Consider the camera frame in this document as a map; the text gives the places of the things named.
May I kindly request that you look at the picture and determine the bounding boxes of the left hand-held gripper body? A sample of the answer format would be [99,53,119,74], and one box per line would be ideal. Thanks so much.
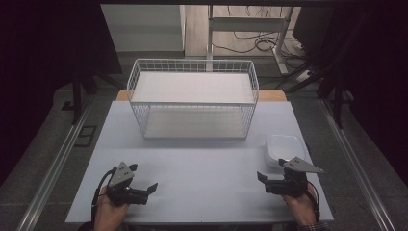
[105,161,150,207]

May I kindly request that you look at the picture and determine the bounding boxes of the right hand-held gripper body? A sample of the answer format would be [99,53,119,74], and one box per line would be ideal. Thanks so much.
[265,156,324,198]

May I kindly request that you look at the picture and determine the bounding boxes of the white square bowl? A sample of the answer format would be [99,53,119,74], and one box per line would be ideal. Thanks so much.
[264,134,308,170]

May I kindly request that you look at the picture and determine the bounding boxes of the white wire basket rack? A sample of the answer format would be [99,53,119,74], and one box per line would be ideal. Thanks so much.
[126,58,261,141]

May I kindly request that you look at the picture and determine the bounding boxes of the person's right hand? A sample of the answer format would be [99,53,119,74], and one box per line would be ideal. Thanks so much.
[281,182,318,227]

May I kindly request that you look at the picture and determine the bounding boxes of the person's left hand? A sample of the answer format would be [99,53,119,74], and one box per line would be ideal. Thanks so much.
[93,186,131,231]

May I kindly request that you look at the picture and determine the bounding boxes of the wooden table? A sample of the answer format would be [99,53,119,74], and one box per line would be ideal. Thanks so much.
[115,89,289,103]

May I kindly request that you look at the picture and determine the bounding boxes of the black stand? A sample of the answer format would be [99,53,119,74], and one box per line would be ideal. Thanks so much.
[278,9,373,130]
[70,68,124,126]

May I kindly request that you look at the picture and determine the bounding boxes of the white power strip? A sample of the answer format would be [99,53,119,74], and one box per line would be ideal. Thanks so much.
[293,68,313,84]

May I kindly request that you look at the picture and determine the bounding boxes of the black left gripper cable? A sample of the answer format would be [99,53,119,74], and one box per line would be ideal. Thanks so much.
[90,166,118,223]

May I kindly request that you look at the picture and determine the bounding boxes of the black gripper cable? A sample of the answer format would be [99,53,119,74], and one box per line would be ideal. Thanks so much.
[90,166,118,223]
[306,180,321,223]

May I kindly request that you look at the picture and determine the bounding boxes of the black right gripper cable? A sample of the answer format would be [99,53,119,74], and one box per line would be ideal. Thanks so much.
[306,180,321,223]

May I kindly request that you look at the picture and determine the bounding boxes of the black floor socket frame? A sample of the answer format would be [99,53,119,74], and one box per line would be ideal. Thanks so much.
[73,124,98,149]

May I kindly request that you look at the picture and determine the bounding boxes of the metal floor rail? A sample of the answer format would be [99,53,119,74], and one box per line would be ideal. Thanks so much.
[14,95,94,231]
[318,97,397,231]

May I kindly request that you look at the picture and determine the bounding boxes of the black floor cables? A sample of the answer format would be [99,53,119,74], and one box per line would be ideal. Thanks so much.
[211,5,311,63]

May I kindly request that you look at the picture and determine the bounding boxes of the white metal desk frame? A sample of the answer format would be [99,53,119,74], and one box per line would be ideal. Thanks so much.
[206,4,294,77]

